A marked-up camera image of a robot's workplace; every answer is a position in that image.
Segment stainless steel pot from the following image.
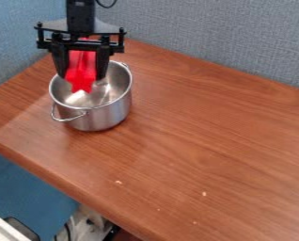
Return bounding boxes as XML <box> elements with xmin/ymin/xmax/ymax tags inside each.
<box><xmin>50</xmin><ymin>60</ymin><xmax>134</xmax><ymax>132</ymax></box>

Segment white device under table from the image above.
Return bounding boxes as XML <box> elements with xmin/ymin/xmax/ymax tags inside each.
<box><xmin>0</xmin><ymin>217</ymin><xmax>41</xmax><ymax>241</ymax></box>

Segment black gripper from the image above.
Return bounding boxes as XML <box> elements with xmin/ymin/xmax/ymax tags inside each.
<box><xmin>34</xmin><ymin>18</ymin><xmax>127</xmax><ymax>80</ymax></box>

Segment red plastic block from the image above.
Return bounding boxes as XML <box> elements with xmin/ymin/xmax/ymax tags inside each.
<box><xmin>63</xmin><ymin>37</ymin><xmax>98</xmax><ymax>94</ymax></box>

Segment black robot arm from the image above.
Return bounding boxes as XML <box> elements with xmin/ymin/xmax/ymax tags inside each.
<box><xmin>34</xmin><ymin>0</ymin><xmax>127</xmax><ymax>80</ymax></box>

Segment white cables under table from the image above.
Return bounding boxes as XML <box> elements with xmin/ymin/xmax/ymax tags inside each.
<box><xmin>54</xmin><ymin>205</ymin><xmax>117</xmax><ymax>241</ymax></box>

